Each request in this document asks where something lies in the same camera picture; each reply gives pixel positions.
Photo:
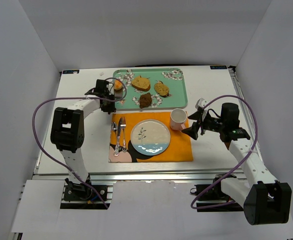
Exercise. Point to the large yellow bread slice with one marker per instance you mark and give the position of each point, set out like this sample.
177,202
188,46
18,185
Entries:
141,83

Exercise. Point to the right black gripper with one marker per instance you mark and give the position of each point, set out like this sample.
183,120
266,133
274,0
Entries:
200,124

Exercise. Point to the round orange bun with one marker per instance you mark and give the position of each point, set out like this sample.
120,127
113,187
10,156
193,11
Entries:
118,85

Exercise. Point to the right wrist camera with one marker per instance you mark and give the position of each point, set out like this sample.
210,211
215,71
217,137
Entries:
200,104

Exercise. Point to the dark brown bread piece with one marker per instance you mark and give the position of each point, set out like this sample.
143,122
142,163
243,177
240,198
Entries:
145,100

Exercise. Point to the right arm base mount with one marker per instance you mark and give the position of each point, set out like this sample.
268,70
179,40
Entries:
215,196

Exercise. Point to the teal floral tray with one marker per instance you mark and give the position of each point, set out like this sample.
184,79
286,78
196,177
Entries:
173,78

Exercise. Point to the orange placemat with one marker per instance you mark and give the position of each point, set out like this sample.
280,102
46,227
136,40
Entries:
179,149

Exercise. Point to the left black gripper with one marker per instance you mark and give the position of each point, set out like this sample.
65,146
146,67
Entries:
109,104

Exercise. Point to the pink white mug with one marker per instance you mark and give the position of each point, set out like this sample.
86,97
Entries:
178,118

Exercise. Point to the small yellow bread slice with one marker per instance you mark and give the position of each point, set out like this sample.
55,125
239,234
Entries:
162,89

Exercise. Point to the wooden handled spatula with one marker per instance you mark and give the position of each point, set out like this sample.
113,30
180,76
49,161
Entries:
119,94

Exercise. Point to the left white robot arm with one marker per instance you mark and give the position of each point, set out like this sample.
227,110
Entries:
68,126

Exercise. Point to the white blue ceramic plate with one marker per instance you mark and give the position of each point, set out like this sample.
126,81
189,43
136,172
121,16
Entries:
150,137

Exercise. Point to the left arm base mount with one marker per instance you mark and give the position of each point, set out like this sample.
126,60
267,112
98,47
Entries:
76,196

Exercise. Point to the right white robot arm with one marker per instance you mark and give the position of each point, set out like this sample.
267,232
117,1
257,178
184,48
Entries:
265,200

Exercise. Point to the silver fork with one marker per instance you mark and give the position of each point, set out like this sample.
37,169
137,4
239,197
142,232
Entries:
123,127

